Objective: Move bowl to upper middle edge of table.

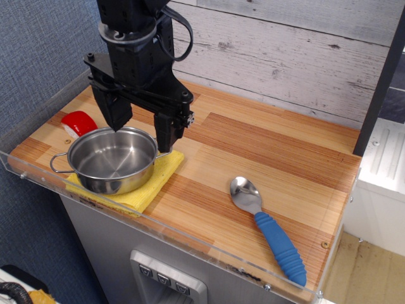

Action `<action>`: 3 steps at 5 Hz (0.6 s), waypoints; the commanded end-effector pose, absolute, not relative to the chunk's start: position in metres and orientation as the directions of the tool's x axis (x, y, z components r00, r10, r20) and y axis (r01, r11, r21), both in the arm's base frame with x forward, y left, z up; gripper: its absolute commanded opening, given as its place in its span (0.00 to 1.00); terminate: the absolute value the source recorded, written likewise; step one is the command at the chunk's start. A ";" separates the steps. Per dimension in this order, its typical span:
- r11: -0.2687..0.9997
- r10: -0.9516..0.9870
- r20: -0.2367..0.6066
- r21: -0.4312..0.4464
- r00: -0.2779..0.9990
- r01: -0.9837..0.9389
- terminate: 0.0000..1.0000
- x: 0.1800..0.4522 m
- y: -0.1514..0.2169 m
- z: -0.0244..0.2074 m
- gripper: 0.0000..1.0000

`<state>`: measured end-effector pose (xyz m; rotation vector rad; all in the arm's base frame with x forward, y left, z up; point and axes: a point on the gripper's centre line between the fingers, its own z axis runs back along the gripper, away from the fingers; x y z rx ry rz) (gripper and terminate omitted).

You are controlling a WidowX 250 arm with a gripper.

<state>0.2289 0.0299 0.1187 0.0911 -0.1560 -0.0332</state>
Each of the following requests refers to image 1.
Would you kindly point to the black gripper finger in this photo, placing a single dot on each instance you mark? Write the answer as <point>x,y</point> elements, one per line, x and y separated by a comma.
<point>116,111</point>
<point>168,130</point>

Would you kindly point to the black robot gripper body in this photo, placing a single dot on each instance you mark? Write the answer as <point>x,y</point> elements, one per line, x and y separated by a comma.
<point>138,68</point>

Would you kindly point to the small stainless steel pot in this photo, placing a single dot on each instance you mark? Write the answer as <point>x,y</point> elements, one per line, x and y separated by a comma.
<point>109,162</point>

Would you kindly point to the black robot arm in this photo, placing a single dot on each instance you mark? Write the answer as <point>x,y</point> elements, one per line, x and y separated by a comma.
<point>135,16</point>

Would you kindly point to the red and white toy sushi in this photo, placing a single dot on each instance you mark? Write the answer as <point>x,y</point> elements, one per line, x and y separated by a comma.
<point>78,123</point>

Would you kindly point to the yellow folded cloth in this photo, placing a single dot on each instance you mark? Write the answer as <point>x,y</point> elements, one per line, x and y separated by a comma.
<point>136,201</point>

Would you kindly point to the clear acrylic table guard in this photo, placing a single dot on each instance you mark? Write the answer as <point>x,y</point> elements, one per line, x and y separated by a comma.
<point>303,167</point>

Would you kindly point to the grey toy fridge cabinet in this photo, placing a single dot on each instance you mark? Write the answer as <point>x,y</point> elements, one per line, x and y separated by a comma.
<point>108,239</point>

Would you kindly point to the silver dispenser button panel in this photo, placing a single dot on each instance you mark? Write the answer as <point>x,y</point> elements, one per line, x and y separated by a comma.
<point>158,282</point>

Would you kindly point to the white toy sink counter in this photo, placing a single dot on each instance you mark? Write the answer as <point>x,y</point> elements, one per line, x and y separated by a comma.
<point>375,211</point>

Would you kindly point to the spoon with blue handle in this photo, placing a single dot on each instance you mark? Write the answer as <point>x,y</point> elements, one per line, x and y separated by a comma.
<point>246,197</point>

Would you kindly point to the dark right frame post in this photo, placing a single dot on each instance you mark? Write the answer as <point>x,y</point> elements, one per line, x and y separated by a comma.
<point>384,81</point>

